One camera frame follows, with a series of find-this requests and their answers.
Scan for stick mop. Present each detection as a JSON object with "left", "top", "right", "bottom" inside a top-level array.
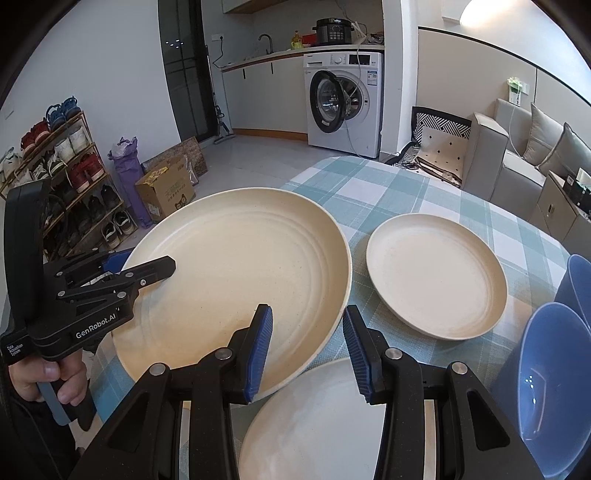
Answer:
[{"left": 210, "top": 46, "right": 236, "bottom": 145}]

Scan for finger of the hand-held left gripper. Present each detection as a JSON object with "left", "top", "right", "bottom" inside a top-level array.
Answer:
[
  {"left": 55, "top": 257, "right": 177, "bottom": 305},
  {"left": 44, "top": 248, "right": 136, "bottom": 287}
]

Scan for person's left hand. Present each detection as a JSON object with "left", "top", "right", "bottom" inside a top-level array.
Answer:
[{"left": 9, "top": 353, "right": 90, "bottom": 407}]

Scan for black pressure cooker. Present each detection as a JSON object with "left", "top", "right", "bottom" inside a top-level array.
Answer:
[{"left": 312, "top": 17, "right": 355, "bottom": 46}]

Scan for white washing machine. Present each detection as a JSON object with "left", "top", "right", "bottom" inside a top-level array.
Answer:
[{"left": 302, "top": 51, "right": 385, "bottom": 160}]

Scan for white wall socket panel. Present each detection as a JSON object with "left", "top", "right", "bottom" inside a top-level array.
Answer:
[{"left": 506, "top": 76, "right": 529, "bottom": 108}]

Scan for dark glass door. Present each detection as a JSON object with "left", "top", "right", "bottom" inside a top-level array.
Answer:
[{"left": 158, "top": 0, "right": 215, "bottom": 139}]

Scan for grey cushion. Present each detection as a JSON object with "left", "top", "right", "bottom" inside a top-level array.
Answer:
[
  {"left": 540, "top": 122, "right": 591, "bottom": 178},
  {"left": 524, "top": 102, "right": 565, "bottom": 164}
]

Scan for person's left forearm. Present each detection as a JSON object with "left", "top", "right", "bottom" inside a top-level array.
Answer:
[{"left": 0, "top": 392, "right": 88, "bottom": 480}]

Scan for wooden shoe rack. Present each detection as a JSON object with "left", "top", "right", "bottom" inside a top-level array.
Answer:
[{"left": 0, "top": 111, "right": 137, "bottom": 259}]

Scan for blue bowl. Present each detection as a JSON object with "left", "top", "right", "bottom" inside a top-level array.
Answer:
[
  {"left": 516, "top": 302, "right": 591, "bottom": 480},
  {"left": 553, "top": 254, "right": 591, "bottom": 329}
]

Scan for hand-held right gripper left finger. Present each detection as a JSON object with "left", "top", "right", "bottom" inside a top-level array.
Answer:
[{"left": 85, "top": 303, "right": 274, "bottom": 480}]

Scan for purple bag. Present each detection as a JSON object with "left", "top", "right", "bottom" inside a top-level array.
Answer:
[{"left": 108, "top": 136, "right": 153, "bottom": 227}]

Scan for patterned cushions on floor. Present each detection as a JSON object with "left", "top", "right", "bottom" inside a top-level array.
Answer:
[{"left": 383, "top": 106, "right": 472, "bottom": 188}]

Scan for shoe rack with shoes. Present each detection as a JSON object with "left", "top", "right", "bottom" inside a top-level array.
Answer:
[{"left": 0, "top": 96, "right": 137, "bottom": 257}]

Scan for yellow printed cardboard box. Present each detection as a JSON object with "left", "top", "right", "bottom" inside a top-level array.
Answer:
[{"left": 135, "top": 154, "right": 197, "bottom": 220}]

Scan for grey sofa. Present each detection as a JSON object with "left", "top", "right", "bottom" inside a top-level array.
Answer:
[{"left": 462, "top": 98, "right": 591, "bottom": 204}]

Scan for black box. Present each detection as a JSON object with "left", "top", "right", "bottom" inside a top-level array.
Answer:
[{"left": 561, "top": 168, "right": 591, "bottom": 208}]

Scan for cream round plate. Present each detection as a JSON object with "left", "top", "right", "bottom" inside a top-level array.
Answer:
[
  {"left": 366, "top": 213, "right": 509, "bottom": 341},
  {"left": 111, "top": 187, "right": 354, "bottom": 401},
  {"left": 238, "top": 357, "right": 437, "bottom": 480}
]

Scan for white kitchen counter cabinet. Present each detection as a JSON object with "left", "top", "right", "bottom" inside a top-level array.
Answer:
[{"left": 222, "top": 44, "right": 384, "bottom": 139}]

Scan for grey side cabinet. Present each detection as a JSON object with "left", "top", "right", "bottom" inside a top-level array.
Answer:
[{"left": 529, "top": 171, "right": 591, "bottom": 259}]

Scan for brown patterned paper bag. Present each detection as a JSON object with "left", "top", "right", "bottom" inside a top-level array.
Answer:
[{"left": 141, "top": 137, "right": 208, "bottom": 178}]

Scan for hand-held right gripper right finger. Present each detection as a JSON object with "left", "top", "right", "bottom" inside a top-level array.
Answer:
[{"left": 342, "top": 305, "right": 546, "bottom": 480}]

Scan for white charging cable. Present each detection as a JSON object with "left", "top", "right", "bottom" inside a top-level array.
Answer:
[{"left": 508, "top": 106, "right": 529, "bottom": 155}]

